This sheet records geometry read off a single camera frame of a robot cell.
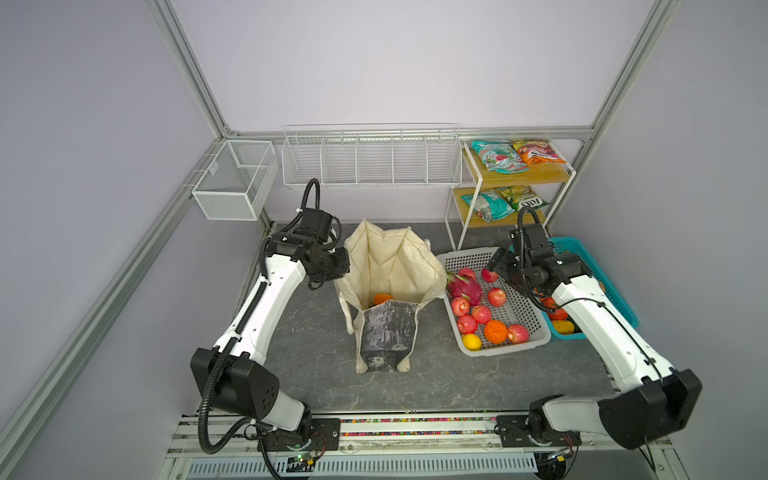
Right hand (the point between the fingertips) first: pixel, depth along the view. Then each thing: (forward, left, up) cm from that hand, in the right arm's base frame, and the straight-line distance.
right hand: (501, 270), depth 79 cm
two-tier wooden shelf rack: (+33, -10, -4) cm, 35 cm away
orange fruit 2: (-10, 0, -17) cm, 19 cm away
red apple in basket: (-4, +10, -13) cm, 16 cm away
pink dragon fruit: (+3, +8, -13) cm, 15 cm away
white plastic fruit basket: (-1, -2, -21) cm, 21 cm away
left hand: (-2, +41, +2) cm, 41 cm away
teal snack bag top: (+32, -3, +14) cm, 35 cm away
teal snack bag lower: (+29, -2, -2) cm, 29 cm away
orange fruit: (+5, +34, -23) cm, 41 cm away
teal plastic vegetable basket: (-1, -37, -14) cm, 40 cm away
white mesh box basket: (+37, +83, +3) cm, 91 cm away
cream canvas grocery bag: (+12, +30, -18) cm, 37 cm away
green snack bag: (+34, -15, -3) cm, 37 cm away
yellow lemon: (-13, +7, -16) cm, 22 cm away
